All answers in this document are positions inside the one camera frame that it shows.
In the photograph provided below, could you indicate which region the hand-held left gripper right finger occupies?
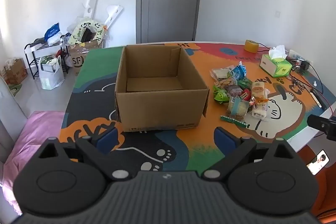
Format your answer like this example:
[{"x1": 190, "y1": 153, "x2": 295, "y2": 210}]
[{"x1": 202, "y1": 127, "x2": 300, "y2": 181}]

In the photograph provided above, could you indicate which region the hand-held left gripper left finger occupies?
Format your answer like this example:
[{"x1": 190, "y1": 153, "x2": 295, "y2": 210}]
[{"x1": 38, "y1": 127, "x2": 132, "y2": 181}]

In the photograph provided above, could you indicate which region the green strip snack packet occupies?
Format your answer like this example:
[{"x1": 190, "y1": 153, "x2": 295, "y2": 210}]
[{"x1": 220, "y1": 115, "x2": 248, "y2": 128}]

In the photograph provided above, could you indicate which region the teal striped cake packet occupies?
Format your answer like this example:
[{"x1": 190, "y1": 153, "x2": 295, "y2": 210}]
[{"x1": 226, "y1": 96, "x2": 250, "y2": 118}]

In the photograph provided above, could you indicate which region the large green snack packet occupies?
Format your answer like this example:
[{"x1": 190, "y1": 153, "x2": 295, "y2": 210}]
[{"x1": 213, "y1": 85, "x2": 229, "y2": 104}]

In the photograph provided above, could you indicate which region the beige biscuit packet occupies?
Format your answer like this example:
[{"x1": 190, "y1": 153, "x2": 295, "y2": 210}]
[{"x1": 215, "y1": 77, "x2": 235, "y2": 89}]

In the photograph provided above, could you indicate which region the orange label bread packet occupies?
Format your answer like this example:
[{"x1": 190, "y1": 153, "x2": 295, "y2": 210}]
[{"x1": 251, "y1": 81, "x2": 269, "y2": 102}]

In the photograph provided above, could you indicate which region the white marker pen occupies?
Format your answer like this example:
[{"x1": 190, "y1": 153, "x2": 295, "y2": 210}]
[{"x1": 310, "y1": 88, "x2": 327, "y2": 109}]

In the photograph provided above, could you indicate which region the smartphone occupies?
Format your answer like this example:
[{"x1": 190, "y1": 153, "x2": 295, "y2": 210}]
[{"x1": 307, "y1": 149, "x2": 330, "y2": 176}]

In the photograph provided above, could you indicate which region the colourful cartoon table mat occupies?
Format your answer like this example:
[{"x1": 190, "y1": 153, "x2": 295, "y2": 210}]
[{"x1": 59, "y1": 41, "x2": 336, "y2": 173}]

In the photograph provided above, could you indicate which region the green tissue box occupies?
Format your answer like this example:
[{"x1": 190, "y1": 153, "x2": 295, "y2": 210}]
[{"x1": 259, "y1": 45, "x2": 293, "y2": 77}]

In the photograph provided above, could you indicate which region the pink blanket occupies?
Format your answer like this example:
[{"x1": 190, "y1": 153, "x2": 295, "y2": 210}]
[{"x1": 0, "y1": 111, "x2": 66, "y2": 216}]

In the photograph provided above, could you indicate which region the white plastic bag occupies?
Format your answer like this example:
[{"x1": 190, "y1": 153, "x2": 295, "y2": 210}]
[{"x1": 39, "y1": 55, "x2": 65, "y2": 90}]

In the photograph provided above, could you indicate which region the taped brown cardboard box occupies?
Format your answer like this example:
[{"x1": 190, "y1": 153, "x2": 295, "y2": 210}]
[{"x1": 68, "y1": 39, "x2": 104, "y2": 76}]

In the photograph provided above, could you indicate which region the yellow tape roll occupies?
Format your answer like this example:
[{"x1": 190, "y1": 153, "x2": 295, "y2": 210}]
[{"x1": 244, "y1": 39, "x2": 258, "y2": 52}]

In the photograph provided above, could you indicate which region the grey chair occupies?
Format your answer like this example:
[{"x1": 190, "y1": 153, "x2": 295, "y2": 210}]
[{"x1": 0, "y1": 76, "x2": 28, "y2": 151}]

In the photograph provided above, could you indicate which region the green floor rug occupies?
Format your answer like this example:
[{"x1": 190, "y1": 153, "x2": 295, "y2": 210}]
[{"x1": 8, "y1": 83, "x2": 23, "y2": 97}]

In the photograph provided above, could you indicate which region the panda print seat cushion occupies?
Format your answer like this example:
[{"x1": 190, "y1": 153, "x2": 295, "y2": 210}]
[{"x1": 68, "y1": 18, "x2": 105, "y2": 46}]

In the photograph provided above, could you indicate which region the black shoe rack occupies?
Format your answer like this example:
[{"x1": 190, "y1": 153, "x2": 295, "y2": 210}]
[{"x1": 24, "y1": 42, "x2": 70, "y2": 80}]

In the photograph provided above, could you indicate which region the blue bag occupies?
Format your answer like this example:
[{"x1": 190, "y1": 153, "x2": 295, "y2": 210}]
[{"x1": 44, "y1": 22, "x2": 63, "y2": 45}]

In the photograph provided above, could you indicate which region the short white foam board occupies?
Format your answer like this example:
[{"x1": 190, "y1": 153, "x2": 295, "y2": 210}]
[{"x1": 101, "y1": 5, "x2": 123, "y2": 30}]

